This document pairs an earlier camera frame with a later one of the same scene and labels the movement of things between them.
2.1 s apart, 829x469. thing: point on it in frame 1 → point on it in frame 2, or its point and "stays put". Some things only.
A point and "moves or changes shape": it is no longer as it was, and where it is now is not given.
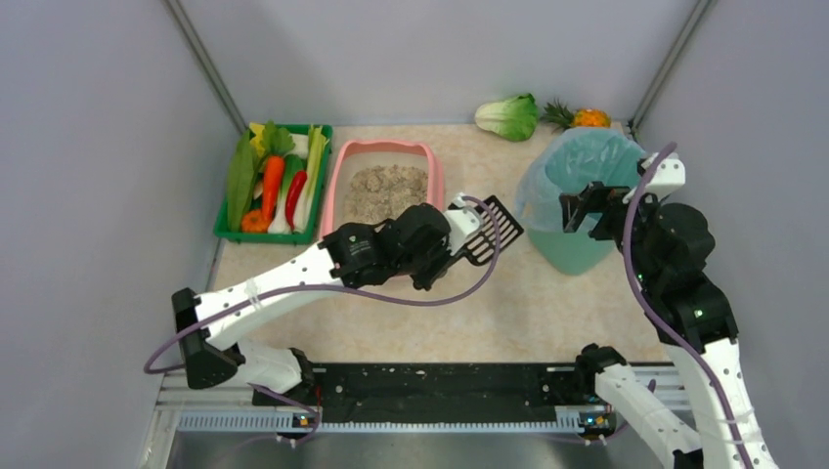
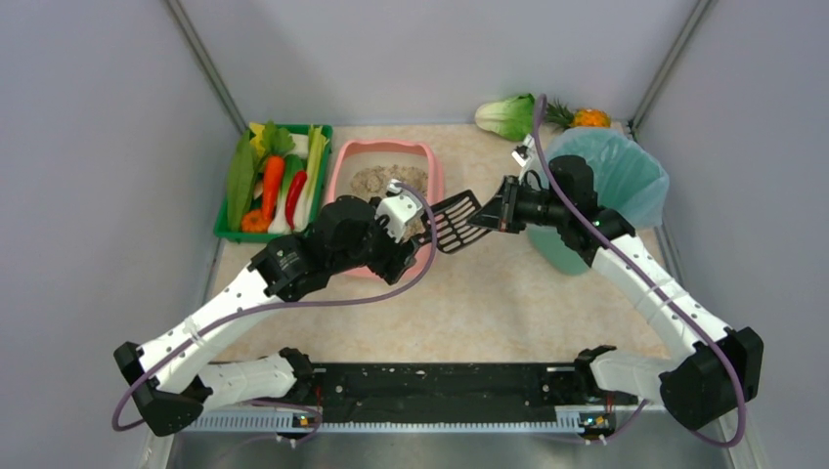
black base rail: (435, 386) stays put
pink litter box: (373, 182) stays put
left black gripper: (447, 249) → (402, 252)
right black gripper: (596, 209) → (508, 211)
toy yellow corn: (257, 140) stays put
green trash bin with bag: (566, 161) stays put
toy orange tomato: (253, 222) stays put
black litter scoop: (483, 250) moves or changes shape
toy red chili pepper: (292, 194) stays put
